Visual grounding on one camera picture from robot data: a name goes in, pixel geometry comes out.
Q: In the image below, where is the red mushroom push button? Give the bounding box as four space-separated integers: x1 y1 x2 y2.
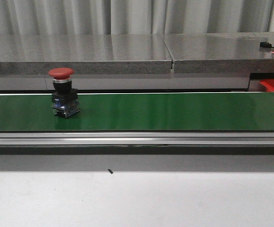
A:
48 68 80 118

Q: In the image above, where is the grey stone counter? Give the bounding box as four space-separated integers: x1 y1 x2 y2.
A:
0 32 274 92

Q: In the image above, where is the green conveyor belt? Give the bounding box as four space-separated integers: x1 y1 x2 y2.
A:
0 92 274 131

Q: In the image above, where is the aluminium conveyor frame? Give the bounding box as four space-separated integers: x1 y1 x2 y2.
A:
0 132 274 147

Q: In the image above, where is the white pleated curtain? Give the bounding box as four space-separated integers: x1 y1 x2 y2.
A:
0 0 274 35

